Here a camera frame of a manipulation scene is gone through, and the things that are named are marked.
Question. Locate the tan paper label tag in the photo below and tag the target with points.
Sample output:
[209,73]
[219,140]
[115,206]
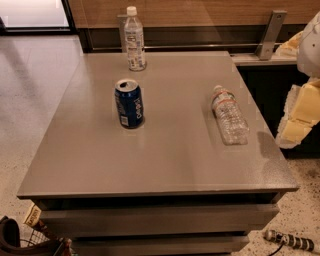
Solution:
[33,216]

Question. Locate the tall clear labelled bottle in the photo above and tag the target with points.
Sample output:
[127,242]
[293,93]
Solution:
[134,40]

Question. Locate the wire basket with bag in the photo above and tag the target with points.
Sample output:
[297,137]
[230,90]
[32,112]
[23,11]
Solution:
[12,244]

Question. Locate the metal angled bracket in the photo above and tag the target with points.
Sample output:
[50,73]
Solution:
[266,46]

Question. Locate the clear crinkled water bottle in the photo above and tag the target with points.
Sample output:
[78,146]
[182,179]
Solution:
[232,125]

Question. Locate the blue Pepsi can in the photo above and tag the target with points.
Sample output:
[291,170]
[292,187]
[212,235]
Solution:
[128,97]

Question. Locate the black white patterned handle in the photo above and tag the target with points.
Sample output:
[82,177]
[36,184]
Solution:
[292,241]

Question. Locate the grey low side shelf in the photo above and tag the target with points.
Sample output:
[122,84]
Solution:
[254,60]

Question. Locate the grey drawer cabinet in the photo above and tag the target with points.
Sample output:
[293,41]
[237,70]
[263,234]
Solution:
[169,187]

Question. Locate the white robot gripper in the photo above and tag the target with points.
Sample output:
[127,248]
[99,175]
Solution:
[310,53]

